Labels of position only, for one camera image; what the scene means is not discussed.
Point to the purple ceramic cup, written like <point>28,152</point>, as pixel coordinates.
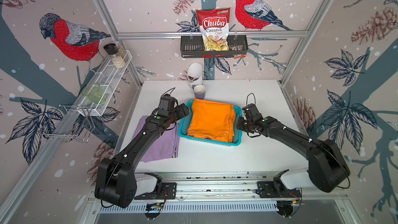
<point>199,92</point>

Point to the purple long pants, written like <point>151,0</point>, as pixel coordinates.
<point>165,147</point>

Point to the black wall shelf basket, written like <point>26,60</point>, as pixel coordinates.
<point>196,47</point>

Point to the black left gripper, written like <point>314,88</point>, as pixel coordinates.
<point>182,114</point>

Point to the white ceramic mug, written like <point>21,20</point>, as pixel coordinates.
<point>195,75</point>

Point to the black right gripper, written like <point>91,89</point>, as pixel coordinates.
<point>239,122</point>

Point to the white wire wall shelf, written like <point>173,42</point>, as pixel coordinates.
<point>106,81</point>

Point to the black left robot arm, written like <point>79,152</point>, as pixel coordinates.
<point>116,182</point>

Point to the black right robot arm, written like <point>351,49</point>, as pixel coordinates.
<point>326,165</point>

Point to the orange long pants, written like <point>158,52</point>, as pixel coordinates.
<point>212,121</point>

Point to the wire hook rack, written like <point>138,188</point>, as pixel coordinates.
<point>65,128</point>

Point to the green glass cup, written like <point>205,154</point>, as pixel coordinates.
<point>94,93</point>

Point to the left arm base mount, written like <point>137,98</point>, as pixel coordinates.
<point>161,192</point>

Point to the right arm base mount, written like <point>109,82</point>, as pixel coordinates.
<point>275,189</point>

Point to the red Chuba chips bag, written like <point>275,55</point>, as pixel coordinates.
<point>214,26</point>

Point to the teal plastic basket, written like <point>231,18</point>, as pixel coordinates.
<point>185,123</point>

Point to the spice jar black lid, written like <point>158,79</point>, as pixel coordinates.
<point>116,58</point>

